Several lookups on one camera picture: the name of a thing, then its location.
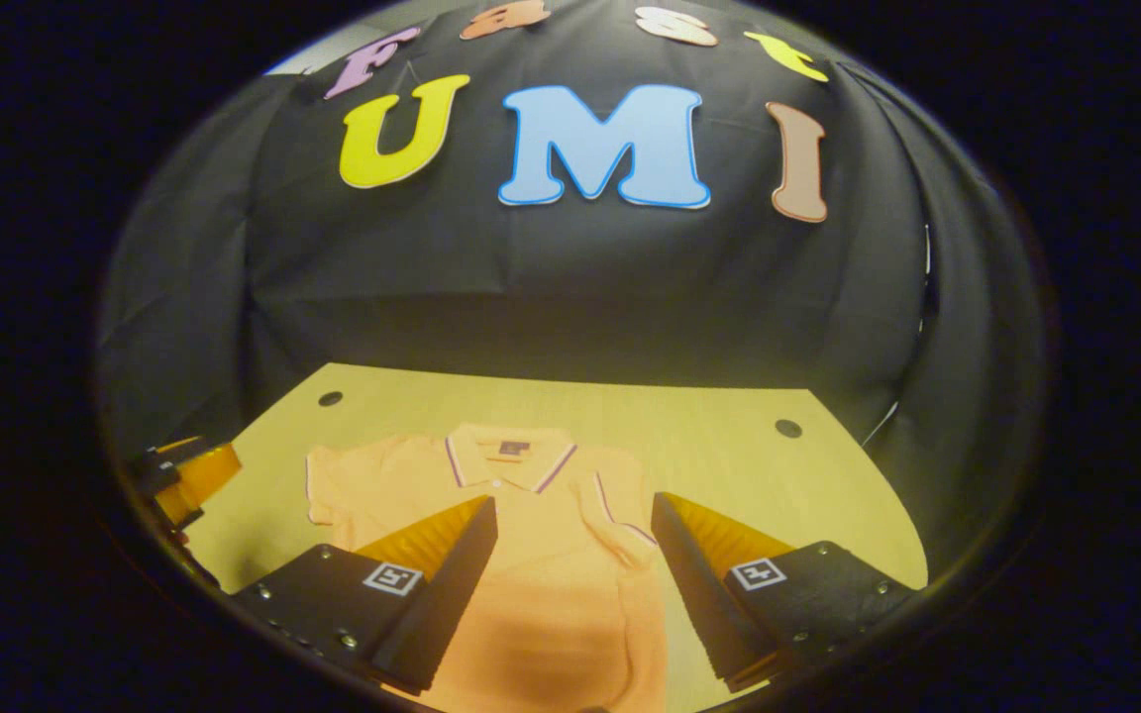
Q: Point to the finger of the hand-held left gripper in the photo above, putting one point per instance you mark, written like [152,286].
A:
[204,480]
[174,446]

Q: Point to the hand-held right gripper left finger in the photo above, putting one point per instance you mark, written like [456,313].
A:
[447,594]

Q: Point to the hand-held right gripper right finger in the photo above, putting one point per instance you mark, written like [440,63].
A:
[694,594]

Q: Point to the orange T-shirt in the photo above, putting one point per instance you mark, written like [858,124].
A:
[531,555]

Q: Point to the black table grommet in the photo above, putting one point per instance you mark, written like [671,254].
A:
[331,398]
[788,428]

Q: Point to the black backdrop cloth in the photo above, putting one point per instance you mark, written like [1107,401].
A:
[531,297]

